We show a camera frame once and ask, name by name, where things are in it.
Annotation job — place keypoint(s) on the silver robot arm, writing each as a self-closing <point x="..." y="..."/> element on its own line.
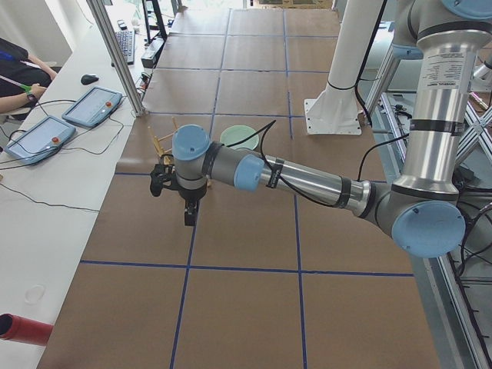
<point x="419" y="209"/>

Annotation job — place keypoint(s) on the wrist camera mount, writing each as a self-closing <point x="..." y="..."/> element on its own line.
<point x="163" y="175"/>

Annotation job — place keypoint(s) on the aluminium frame post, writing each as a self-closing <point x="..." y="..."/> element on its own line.
<point x="103" y="22"/>

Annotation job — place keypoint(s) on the white pedestal column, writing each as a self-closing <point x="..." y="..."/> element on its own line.
<point x="334" y="111"/>

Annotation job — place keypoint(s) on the black keyboard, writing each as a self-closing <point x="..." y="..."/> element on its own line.
<point x="126" y="43"/>

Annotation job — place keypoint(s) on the light green plate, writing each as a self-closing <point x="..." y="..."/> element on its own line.
<point x="240" y="137"/>

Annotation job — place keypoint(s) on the far teach pendant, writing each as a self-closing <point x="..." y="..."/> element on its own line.
<point x="93" y="107"/>

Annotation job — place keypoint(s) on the near teach pendant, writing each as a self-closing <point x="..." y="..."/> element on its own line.
<point x="41" y="141"/>

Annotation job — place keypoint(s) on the red cylinder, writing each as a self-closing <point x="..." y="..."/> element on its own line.
<point x="24" y="330"/>

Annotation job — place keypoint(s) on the black computer mouse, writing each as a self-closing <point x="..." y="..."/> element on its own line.
<point x="88" y="79"/>

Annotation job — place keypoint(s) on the person in black shirt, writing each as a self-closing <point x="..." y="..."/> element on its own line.
<point x="30" y="75"/>

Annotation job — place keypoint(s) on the wooden plate rack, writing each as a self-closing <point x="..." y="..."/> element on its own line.
<point x="163" y="142"/>

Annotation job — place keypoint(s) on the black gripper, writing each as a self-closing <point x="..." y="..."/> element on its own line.
<point x="191" y="195"/>

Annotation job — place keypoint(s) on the teach pendant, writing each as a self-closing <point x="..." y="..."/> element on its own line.
<point x="41" y="141"/>
<point x="93" y="107"/>

